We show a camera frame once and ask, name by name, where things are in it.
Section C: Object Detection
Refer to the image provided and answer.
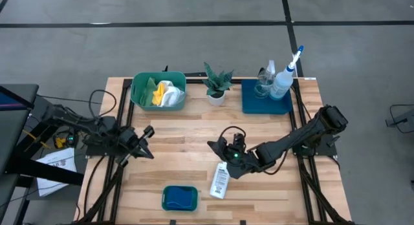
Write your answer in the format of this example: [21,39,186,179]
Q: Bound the yellow cloth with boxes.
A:
[151,82,166,106]

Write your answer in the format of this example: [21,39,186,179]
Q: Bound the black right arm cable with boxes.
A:
[219,125,247,145]

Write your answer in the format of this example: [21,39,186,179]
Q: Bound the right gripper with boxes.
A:
[206,133,265,180]

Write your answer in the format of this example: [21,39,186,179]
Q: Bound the black side desk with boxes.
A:
[0,83,85,225]

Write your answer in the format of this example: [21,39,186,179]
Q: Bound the blue-liquid spray bottle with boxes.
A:
[268,45,305,102]

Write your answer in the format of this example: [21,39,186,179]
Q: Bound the clear spray bottle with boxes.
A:
[254,59,277,100]

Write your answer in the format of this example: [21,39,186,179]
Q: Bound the white lotion bottle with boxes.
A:
[209,162,231,200]

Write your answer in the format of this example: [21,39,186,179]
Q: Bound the dark blue tray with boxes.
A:
[241,78,294,115]

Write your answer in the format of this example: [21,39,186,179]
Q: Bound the white paper sheets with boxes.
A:
[35,147,78,198]

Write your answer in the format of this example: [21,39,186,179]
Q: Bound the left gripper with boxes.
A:
[118,125,156,166]

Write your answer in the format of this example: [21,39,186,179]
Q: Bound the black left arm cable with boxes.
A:
[89,89,117,118]

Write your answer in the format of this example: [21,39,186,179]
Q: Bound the snake plant in white pot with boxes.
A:
[202,61,235,107]

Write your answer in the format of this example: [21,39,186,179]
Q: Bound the grey floor stand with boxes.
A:
[384,107,414,134]

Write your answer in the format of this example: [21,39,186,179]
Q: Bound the large teal plastic bin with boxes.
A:
[130,72,188,112]

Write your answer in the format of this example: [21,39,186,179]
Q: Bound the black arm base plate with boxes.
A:
[85,140,133,157]
[290,134,338,157]

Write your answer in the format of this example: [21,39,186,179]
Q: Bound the small teal plastic bin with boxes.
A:
[161,184,199,212]

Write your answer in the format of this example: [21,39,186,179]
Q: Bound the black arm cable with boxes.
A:
[219,125,247,145]
[89,89,117,118]

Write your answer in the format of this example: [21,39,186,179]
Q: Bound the white cloth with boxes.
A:
[158,80,185,108]

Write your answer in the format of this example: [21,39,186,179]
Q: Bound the green cloth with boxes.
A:
[139,76,158,107]

